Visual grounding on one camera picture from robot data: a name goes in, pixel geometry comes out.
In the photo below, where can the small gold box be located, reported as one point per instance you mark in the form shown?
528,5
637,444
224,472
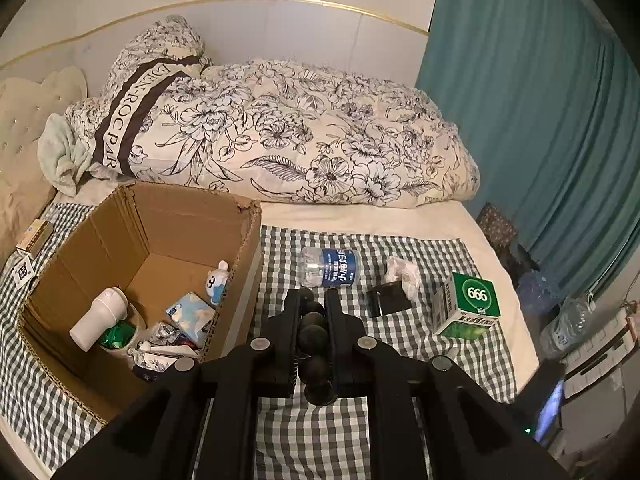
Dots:
34,236

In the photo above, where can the light blue tissue pack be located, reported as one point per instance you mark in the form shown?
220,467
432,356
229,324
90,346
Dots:
192,315

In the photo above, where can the white plastic bottle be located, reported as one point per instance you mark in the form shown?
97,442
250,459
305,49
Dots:
100,315

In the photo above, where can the dark lit device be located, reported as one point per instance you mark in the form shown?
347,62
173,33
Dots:
547,400

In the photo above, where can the floral print duvet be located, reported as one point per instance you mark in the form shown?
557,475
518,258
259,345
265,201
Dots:
300,135

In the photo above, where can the teal curtain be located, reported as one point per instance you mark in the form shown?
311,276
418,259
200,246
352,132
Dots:
525,110

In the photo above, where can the small white printed box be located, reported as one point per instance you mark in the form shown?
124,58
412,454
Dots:
22,271

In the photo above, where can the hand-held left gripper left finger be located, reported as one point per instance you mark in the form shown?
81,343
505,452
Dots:
285,340

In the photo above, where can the large clear water bottle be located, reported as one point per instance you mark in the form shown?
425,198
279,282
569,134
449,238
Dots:
565,325

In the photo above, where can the black bead roller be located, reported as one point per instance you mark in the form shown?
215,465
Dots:
312,335

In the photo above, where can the grey checked cloth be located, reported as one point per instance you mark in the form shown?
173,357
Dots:
400,360

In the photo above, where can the patterned bag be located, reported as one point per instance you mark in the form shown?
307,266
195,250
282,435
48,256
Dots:
497,225

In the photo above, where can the white drawer unit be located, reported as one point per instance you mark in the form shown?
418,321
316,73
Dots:
600,360

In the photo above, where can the green and white medicine box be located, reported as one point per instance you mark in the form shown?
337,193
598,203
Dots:
475,295

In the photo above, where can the white tissue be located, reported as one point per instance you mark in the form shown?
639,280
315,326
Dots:
400,272

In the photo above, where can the blue label dental floss jar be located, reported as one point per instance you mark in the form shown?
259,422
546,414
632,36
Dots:
340,266

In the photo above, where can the pale green towel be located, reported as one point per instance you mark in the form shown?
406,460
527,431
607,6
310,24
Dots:
62,155

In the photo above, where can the bag of green sachets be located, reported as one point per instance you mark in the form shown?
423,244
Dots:
117,336

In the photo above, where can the brown cardboard box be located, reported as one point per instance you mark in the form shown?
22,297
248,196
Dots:
165,230

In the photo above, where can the cream tufted headboard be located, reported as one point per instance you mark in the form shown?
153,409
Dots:
20,110

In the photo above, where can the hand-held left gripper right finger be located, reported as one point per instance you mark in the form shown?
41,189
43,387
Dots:
345,340

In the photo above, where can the white and blue packet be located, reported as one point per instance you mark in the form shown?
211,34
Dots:
150,367

